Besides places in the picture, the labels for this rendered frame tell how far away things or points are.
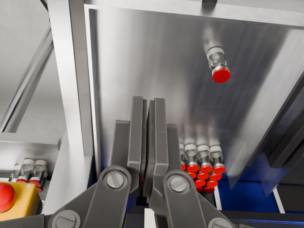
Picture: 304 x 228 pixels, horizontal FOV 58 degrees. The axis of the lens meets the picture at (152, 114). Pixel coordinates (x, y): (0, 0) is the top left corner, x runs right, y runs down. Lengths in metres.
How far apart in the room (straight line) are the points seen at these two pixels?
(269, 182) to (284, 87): 0.25
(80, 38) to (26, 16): 1.10
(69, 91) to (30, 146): 0.16
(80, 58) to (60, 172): 0.21
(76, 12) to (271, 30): 0.23
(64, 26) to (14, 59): 1.24
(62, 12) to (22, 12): 1.08
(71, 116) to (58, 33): 0.15
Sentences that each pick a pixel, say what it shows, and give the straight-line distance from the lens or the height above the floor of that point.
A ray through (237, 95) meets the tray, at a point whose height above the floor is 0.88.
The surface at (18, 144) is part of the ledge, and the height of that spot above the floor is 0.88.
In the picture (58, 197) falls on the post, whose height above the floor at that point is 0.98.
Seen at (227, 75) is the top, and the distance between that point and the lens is 0.33.
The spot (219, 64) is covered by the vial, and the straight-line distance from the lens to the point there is 0.34.
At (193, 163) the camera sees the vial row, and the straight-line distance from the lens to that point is 0.47.
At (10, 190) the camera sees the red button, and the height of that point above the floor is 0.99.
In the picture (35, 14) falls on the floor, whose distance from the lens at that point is 1.41.
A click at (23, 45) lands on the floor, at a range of 1.52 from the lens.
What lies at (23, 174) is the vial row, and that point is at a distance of 0.56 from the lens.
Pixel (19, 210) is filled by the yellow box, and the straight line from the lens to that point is 0.46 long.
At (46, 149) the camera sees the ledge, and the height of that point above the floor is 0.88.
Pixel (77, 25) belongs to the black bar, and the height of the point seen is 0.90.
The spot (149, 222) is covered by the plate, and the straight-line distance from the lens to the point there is 0.44.
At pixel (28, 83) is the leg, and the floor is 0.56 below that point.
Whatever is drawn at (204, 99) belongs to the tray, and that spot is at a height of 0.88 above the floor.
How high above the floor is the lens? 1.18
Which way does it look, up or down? 44 degrees down
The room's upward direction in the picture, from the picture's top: 180 degrees clockwise
